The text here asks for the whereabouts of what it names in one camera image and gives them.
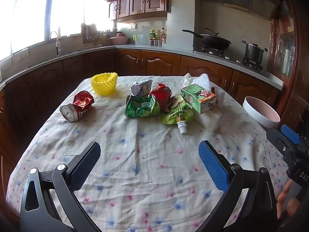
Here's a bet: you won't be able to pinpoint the black wok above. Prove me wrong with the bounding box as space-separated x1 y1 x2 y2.
182 28 232 50

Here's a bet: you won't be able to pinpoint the silver wrapper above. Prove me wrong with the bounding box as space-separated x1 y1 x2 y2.
130 79 153 97

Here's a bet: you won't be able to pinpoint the grey kitchen countertop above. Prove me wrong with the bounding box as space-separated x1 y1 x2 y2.
0 44 284 90

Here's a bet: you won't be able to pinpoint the crushed green can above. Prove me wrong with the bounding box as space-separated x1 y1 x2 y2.
125 94 161 118

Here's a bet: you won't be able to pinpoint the crushed red can white end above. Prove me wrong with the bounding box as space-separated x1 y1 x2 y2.
60 90 94 122

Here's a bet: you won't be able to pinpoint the kitchen faucet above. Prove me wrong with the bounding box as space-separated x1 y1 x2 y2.
49 31 61 57

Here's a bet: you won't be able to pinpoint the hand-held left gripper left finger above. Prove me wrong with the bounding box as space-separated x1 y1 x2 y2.
20 141 102 232

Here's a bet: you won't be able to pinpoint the wooden cabinets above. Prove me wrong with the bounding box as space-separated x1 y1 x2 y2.
0 48 283 150
104 0 169 25

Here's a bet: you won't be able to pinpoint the white foam fruit net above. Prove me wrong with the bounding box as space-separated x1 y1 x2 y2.
193 73 211 89

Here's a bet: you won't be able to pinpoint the crushed red packet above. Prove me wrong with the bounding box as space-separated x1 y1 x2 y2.
150 83 172 112

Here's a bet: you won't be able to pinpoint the green spout drink pouch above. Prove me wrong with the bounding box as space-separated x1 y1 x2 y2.
161 94 196 134

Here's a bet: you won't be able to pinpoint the glass door cabinet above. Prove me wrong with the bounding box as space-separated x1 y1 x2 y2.
268 5 309 126

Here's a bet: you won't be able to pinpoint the wooden upper cabinets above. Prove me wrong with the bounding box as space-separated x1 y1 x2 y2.
104 0 169 25

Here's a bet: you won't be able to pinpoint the pink basin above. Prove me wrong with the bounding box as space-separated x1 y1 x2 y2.
110 32 128 46

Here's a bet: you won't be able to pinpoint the person's right hand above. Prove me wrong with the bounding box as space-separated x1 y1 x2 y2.
277 181 309 219

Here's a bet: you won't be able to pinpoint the dish rack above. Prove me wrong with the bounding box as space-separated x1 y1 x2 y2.
81 23 102 47

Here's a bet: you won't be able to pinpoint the pink and white bin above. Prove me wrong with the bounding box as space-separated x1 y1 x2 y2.
243 96 281 128

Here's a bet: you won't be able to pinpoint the yellow foam fruit net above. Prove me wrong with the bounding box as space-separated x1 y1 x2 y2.
91 72 118 96

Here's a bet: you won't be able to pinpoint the steel cooking pot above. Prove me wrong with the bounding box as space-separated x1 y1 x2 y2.
242 40 268 64

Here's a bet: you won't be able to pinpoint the kitchen window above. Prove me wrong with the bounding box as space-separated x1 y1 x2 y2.
0 0 114 63

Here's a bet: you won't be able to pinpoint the gas stove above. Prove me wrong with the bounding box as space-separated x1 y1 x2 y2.
194 46 265 72

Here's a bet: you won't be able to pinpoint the white plastic block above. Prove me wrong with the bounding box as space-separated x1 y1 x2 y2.
195 109 224 132

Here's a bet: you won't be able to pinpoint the floral white tablecloth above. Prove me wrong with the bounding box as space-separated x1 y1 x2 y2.
6 75 290 232

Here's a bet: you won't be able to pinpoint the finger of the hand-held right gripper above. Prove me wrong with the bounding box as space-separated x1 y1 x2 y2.
267 127 300 161
281 124 301 145

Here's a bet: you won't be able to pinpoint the green milk carton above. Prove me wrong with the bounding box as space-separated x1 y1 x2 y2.
180 83 216 114

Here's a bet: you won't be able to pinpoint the wooden lower cabinets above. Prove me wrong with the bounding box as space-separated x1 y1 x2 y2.
0 48 283 150

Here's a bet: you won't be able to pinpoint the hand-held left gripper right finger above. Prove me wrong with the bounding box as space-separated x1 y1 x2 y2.
193 140 278 232

